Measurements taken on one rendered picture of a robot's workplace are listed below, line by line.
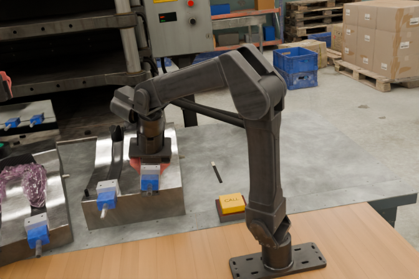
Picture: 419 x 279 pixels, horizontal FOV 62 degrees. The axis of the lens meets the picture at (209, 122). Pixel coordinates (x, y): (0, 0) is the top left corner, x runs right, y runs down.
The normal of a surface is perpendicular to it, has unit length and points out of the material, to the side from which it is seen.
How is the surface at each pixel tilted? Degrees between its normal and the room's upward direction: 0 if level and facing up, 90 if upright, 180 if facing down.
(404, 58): 84
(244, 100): 90
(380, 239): 0
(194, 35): 90
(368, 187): 0
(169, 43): 90
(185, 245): 0
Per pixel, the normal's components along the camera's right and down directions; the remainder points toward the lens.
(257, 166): -0.57, 0.36
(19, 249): 0.42, 0.29
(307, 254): -0.10, -0.93
